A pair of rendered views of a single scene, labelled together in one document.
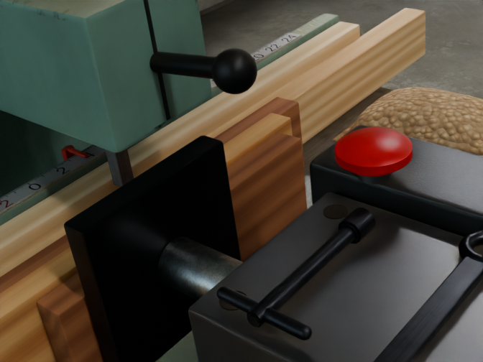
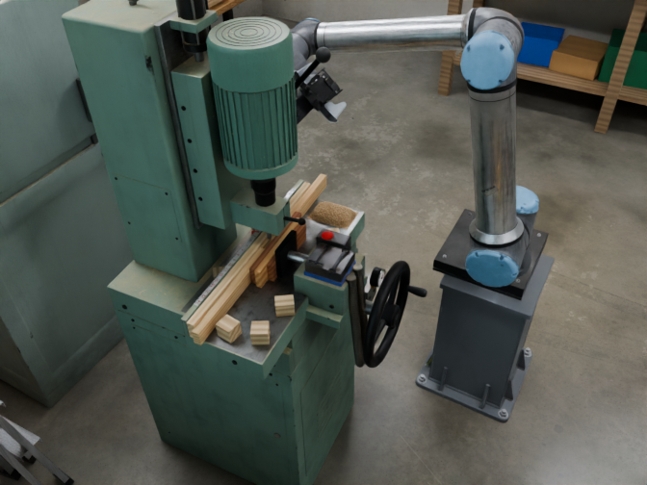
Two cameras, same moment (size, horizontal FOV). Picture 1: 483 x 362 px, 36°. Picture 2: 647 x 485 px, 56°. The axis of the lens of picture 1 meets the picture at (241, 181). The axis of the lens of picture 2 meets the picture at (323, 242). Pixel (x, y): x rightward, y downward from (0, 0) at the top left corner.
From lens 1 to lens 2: 1.22 m
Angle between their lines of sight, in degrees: 18
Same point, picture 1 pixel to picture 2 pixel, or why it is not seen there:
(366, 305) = (329, 260)
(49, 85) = (263, 223)
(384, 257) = (330, 252)
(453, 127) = (337, 216)
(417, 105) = (327, 209)
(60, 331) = (271, 269)
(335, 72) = (306, 200)
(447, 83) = (323, 129)
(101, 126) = (275, 231)
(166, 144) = not seen: hidden behind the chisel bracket
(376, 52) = (315, 191)
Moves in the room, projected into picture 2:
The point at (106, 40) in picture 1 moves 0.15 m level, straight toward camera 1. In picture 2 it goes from (278, 217) to (306, 253)
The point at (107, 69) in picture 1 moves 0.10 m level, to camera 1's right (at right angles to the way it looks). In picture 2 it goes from (278, 221) to (316, 213)
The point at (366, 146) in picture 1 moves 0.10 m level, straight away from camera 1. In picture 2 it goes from (326, 235) to (321, 210)
